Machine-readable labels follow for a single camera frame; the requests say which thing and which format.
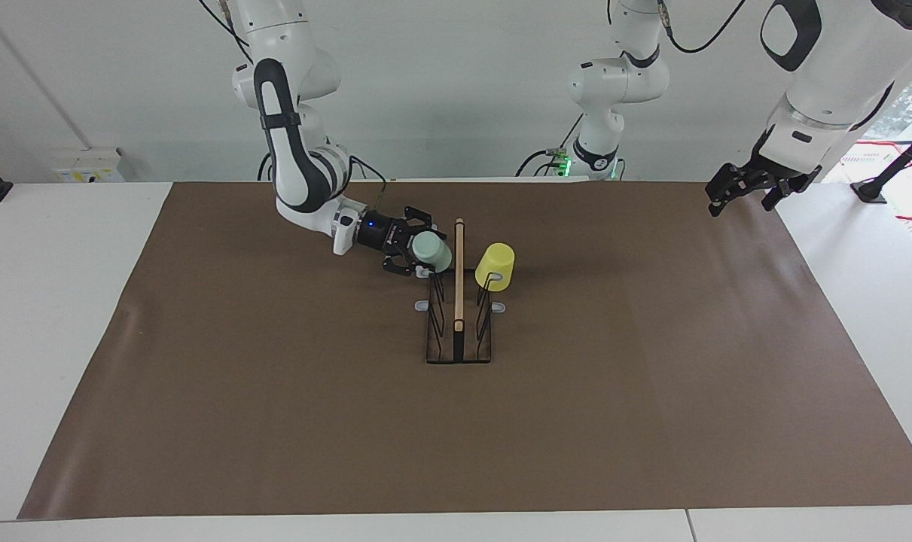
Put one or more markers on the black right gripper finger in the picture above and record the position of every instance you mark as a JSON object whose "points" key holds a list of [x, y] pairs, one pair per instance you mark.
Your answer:
{"points": [[404, 265], [419, 218]]}

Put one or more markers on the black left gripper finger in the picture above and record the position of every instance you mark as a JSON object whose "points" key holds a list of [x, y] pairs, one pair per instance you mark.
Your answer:
{"points": [[778, 196], [730, 188]]}

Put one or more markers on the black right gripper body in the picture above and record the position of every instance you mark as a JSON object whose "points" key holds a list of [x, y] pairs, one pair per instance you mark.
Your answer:
{"points": [[380, 232]]}

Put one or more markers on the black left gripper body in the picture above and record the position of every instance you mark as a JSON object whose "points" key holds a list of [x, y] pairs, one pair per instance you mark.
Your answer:
{"points": [[787, 172]]}

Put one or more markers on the pale green plastic cup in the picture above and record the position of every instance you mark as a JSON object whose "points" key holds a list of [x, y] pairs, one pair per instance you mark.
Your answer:
{"points": [[434, 252]]}

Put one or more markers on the yellow plastic cup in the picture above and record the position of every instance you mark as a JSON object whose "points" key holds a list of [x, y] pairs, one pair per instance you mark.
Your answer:
{"points": [[495, 265]]}

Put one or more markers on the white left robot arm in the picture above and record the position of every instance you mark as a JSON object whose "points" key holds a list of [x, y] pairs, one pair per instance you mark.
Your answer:
{"points": [[832, 68]]}

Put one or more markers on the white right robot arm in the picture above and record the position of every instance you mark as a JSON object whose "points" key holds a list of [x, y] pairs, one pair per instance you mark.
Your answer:
{"points": [[297, 150]]}

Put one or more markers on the black tripod stand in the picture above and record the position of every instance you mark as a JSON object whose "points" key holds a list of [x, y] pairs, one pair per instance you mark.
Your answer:
{"points": [[889, 169]]}

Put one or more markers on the brown table mat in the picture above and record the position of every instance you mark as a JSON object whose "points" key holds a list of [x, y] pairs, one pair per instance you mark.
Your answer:
{"points": [[456, 436]]}

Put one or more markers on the white wall outlet box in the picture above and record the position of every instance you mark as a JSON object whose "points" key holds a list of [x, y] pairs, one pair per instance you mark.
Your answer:
{"points": [[86, 165]]}

